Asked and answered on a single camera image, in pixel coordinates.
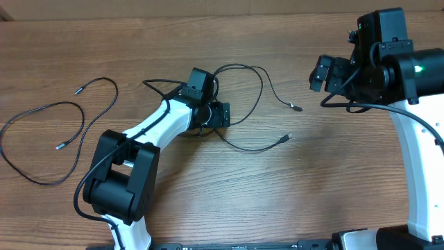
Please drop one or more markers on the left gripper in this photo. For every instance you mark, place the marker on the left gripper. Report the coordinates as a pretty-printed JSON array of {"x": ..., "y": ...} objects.
[{"x": 221, "y": 114}]

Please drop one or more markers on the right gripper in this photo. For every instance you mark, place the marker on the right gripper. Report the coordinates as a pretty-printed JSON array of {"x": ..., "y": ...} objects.
[{"x": 336, "y": 70}]

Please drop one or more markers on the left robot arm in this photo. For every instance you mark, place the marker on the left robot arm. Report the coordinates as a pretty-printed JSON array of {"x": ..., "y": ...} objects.
[{"x": 120, "y": 182}]

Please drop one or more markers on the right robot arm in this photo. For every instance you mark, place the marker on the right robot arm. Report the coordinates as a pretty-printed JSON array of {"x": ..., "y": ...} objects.
[{"x": 385, "y": 72}]

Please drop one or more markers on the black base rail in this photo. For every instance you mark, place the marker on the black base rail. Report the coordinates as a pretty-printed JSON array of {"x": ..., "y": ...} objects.
[{"x": 299, "y": 245}]

